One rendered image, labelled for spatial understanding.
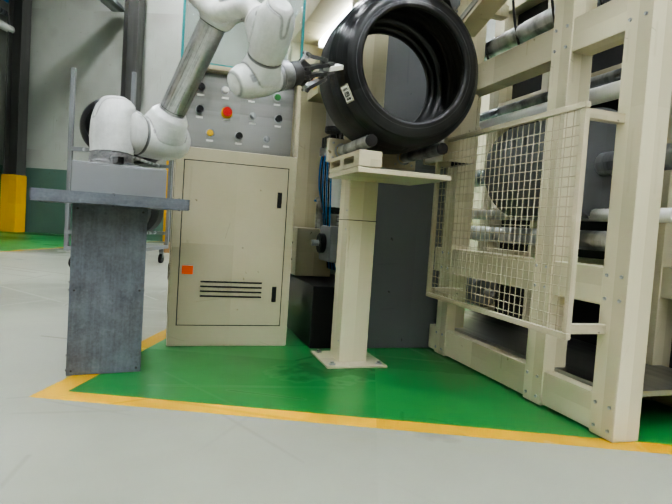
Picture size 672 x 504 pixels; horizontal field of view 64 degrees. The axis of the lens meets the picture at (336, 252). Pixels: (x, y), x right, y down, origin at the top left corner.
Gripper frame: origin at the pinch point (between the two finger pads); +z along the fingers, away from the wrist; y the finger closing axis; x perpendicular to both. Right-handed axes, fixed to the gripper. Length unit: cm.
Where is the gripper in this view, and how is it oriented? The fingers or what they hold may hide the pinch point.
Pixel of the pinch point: (333, 67)
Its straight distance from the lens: 190.1
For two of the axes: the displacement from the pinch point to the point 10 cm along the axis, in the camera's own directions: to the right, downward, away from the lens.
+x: 7.2, 3.9, -5.7
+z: 6.9, -3.3, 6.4
